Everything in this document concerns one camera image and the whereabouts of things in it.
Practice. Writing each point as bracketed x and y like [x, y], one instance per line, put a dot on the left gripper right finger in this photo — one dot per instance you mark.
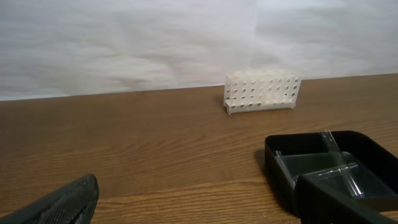
[326, 205]

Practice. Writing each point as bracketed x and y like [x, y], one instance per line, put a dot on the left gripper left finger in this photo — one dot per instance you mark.
[65, 205]

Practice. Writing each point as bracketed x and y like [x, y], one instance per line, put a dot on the clear test tube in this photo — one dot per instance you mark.
[335, 172]
[339, 155]
[284, 168]

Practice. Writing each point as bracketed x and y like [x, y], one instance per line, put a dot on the black tray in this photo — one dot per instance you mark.
[280, 168]

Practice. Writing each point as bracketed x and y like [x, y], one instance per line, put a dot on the white test tube rack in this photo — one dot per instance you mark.
[261, 91]

